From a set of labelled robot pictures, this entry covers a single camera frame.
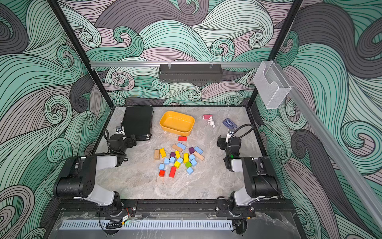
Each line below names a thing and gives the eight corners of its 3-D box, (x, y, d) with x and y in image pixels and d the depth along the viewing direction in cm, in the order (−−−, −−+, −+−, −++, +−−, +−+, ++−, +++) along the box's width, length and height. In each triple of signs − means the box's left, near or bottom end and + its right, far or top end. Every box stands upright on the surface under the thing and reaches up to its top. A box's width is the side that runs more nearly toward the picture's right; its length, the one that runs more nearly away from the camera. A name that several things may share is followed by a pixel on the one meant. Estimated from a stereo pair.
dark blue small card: (222, 123, 112) (223, 121, 110) (226, 119, 115) (227, 117, 113) (233, 130, 108) (234, 128, 106) (237, 126, 110) (238, 124, 108)
